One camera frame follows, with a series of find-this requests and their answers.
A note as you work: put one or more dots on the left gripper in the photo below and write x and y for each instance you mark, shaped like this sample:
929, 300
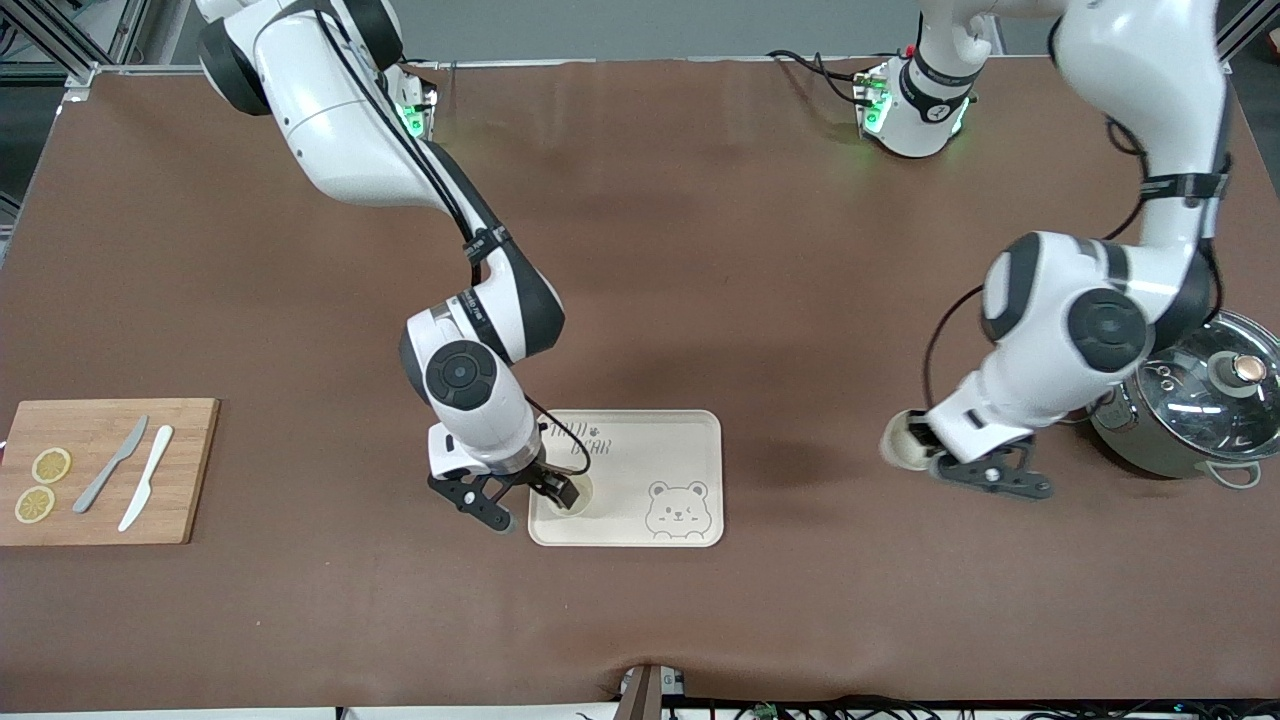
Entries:
921, 434

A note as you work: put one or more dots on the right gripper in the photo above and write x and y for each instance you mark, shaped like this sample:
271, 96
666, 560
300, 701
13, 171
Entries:
541, 478

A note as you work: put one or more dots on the white IKEA cup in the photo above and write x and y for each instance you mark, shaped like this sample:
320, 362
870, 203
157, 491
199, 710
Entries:
900, 445
580, 509

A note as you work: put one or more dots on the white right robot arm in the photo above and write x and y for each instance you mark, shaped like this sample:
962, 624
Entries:
340, 130

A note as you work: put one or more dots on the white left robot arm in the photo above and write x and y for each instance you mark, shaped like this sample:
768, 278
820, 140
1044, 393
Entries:
1040, 300

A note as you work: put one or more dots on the cream bear print tray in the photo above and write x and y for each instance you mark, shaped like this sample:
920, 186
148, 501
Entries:
640, 470

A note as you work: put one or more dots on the grey-green electric pot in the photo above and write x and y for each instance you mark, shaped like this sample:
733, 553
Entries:
1150, 450

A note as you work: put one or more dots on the glass pot lid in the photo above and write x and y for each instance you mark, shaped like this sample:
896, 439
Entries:
1210, 410

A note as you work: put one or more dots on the bamboo cutting board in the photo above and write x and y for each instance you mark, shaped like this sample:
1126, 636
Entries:
190, 470

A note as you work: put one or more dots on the white plastic knife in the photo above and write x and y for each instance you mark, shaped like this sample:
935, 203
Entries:
148, 478

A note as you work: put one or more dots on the grey plastic knife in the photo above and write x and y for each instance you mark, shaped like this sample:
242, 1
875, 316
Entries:
110, 465

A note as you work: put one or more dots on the yellow lemon slice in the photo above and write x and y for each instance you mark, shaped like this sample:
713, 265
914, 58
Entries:
52, 465
35, 505

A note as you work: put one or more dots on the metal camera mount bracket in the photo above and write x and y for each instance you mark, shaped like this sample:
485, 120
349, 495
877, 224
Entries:
645, 695

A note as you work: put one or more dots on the aluminium frame structure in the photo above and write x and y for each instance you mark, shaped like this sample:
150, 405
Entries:
60, 40

